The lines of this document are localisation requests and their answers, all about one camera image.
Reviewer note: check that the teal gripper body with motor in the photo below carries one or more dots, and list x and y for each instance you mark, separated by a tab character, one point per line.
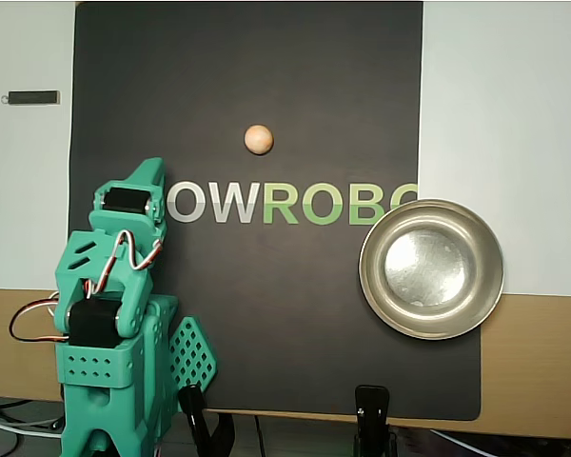
125	200

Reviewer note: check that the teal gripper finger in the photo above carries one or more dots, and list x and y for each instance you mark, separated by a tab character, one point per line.
151	176

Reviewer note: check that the wooden ball with black base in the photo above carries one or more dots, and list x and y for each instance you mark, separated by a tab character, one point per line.
258	139

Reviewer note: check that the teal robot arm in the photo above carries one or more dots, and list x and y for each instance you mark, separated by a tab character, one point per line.
135	295

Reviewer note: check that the metal bowl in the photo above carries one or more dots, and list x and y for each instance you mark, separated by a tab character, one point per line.
430	269

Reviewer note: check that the black mat with WOWROBO print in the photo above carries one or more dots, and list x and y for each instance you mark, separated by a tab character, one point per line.
266	295

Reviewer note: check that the black table clamp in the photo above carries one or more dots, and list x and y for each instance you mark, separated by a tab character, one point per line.
200	419

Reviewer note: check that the right black clamp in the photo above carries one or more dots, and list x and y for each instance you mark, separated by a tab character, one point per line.
372	404

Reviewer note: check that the white paper sheet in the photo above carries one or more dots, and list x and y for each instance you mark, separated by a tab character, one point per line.
504	119

